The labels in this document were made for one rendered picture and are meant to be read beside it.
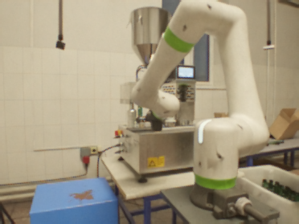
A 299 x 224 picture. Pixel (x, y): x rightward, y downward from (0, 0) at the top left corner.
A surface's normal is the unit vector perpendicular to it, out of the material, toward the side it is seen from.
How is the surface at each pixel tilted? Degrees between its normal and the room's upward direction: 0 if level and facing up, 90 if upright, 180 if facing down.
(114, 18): 90
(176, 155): 90
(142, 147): 90
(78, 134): 90
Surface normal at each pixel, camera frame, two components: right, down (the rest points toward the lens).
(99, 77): 0.38, 0.06
